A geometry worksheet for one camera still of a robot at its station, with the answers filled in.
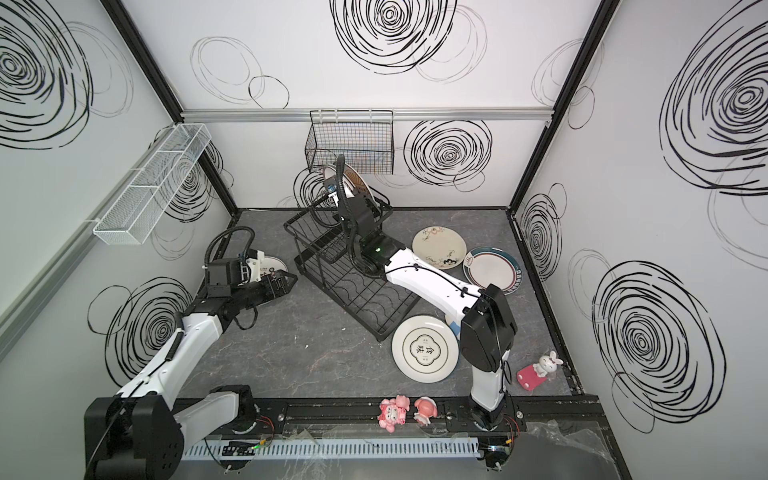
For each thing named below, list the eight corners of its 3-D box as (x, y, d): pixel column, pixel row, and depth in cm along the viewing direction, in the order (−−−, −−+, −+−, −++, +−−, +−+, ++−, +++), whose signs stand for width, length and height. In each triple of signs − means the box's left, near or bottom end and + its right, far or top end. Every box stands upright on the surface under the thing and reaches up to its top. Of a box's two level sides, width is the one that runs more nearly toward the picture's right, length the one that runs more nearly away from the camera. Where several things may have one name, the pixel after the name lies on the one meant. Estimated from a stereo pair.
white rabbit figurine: (537, 380, 81) (550, 370, 74) (528, 366, 83) (540, 356, 76) (549, 374, 82) (564, 364, 75) (541, 361, 84) (554, 350, 77)
